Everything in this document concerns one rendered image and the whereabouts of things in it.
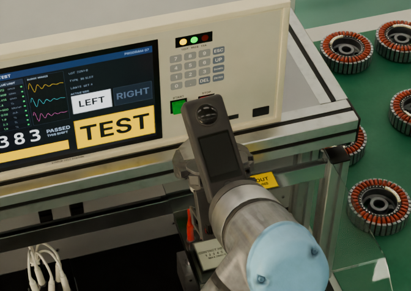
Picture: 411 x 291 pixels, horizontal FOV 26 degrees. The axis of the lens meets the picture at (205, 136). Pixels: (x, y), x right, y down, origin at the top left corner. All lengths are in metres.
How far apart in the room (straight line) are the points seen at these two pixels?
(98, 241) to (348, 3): 2.07
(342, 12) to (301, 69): 2.02
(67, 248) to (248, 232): 0.71
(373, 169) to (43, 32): 0.82
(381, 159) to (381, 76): 0.25
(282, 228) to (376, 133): 0.97
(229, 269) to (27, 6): 0.46
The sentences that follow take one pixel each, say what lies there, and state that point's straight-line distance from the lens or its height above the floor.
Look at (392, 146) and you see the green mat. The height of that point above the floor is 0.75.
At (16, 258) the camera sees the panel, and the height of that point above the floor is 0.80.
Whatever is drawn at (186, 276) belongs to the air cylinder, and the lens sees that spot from 1.43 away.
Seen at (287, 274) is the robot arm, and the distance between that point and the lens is 0.81.
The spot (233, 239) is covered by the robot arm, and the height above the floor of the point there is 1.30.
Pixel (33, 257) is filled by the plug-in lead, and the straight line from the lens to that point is 1.36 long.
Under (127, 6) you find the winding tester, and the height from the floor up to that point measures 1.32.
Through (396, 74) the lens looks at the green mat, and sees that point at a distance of 1.92.
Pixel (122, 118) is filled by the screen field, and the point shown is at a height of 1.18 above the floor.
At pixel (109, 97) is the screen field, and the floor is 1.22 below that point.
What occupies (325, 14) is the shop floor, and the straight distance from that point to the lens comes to 3.33.
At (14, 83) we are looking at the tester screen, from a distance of 1.09.
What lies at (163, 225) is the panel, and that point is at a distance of 1.53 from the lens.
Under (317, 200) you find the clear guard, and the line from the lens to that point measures 1.22.
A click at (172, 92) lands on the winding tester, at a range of 1.15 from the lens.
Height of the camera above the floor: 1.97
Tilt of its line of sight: 45 degrees down
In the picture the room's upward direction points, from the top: straight up
